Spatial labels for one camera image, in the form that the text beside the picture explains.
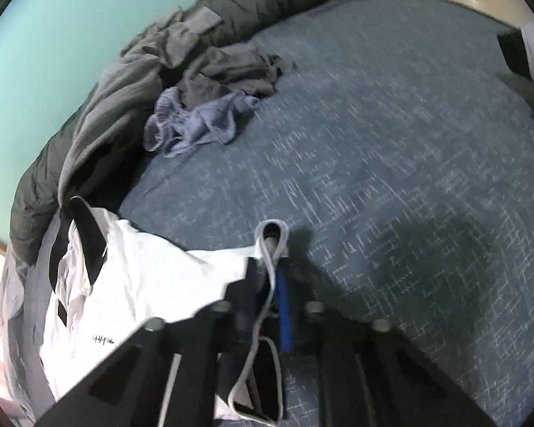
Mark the black garment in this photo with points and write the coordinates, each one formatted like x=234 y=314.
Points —
x=102 y=178

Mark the dark grey t-shirt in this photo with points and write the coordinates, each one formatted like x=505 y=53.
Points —
x=231 y=71

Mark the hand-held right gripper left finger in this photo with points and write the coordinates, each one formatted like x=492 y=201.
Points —
x=242 y=320

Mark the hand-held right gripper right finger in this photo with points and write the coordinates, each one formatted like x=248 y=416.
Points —
x=285 y=316

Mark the blue checked boxer shorts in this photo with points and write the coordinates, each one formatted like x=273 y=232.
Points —
x=196 y=124

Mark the grey sweatshirt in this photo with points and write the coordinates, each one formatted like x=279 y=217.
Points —
x=115 y=93

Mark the white polo shirt black trim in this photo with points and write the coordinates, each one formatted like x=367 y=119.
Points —
x=160 y=275

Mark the blue patterned bedspread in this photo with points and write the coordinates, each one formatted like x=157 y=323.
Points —
x=382 y=142

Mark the dark grey rolled duvet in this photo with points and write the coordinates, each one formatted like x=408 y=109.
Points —
x=258 y=0

